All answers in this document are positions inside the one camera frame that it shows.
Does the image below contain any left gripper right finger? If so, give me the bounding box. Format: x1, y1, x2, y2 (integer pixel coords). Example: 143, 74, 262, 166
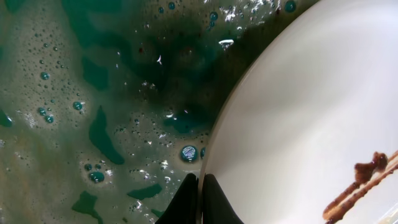
202, 174, 243, 224

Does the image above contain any white plate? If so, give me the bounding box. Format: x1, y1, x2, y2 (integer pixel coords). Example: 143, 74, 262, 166
201, 1, 397, 223

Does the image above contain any teal plastic tray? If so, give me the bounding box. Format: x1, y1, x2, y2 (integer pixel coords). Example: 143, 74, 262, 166
1, 0, 313, 223

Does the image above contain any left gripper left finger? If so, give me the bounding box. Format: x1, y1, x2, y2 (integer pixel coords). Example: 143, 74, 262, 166
156, 174, 198, 224

